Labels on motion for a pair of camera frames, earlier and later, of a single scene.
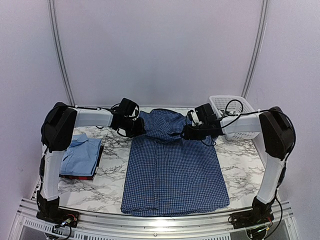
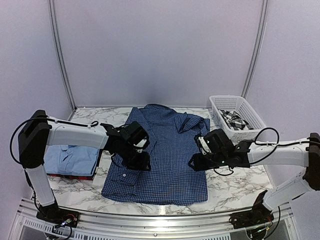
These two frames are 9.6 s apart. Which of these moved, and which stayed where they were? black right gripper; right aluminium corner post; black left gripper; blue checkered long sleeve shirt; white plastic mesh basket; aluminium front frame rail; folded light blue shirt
Moved: black right gripper; blue checkered long sleeve shirt; black left gripper
Stayed: folded light blue shirt; aluminium front frame rail; white plastic mesh basket; right aluminium corner post
